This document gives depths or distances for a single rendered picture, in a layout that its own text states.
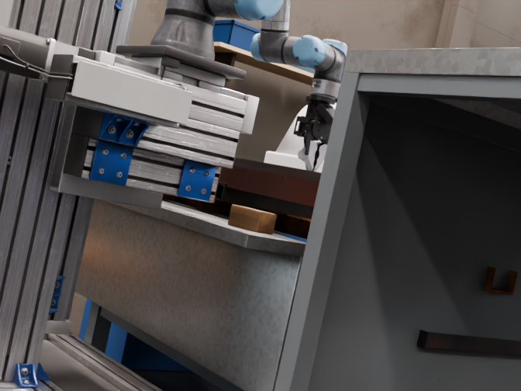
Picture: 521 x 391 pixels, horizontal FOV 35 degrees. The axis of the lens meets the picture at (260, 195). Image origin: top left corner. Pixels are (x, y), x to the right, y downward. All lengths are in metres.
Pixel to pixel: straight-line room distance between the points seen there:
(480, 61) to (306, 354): 0.56
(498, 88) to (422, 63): 0.15
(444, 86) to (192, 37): 0.76
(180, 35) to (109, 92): 0.31
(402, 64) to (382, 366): 0.59
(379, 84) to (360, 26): 6.65
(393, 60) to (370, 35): 6.76
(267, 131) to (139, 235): 4.84
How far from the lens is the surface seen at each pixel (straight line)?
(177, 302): 2.30
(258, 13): 1.83
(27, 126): 1.90
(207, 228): 1.93
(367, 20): 8.09
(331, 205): 1.39
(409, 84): 1.32
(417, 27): 8.59
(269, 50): 2.21
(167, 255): 2.38
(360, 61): 1.41
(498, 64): 1.21
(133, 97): 1.66
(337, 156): 1.40
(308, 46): 2.14
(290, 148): 6.05
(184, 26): 1.88
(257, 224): 1.93
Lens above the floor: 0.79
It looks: 1 degrees down
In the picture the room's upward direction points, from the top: 12 degrees clockwise
